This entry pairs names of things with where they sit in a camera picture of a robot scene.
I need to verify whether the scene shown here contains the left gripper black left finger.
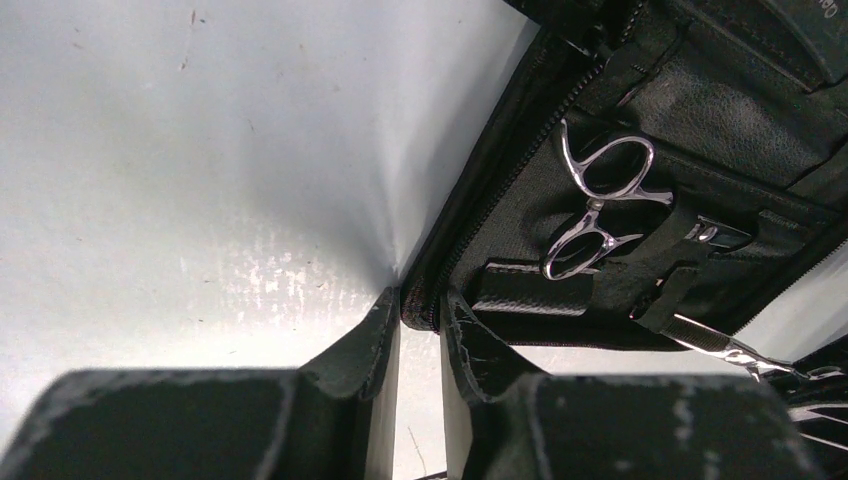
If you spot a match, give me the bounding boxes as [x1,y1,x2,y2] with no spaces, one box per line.
[298,287,400,479]

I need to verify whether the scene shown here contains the black zippered tool case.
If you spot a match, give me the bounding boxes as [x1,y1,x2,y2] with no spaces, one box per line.
[400,1,847,350]

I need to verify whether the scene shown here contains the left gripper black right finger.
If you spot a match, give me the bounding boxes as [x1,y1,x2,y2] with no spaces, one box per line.
[439,290,550,479]

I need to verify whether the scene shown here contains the silver thinning scissors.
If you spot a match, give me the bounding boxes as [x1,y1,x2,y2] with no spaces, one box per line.
[660,313,847,382]

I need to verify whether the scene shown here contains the black handled styling comb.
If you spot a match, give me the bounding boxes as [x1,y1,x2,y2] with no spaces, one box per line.
[757,0,847,86]

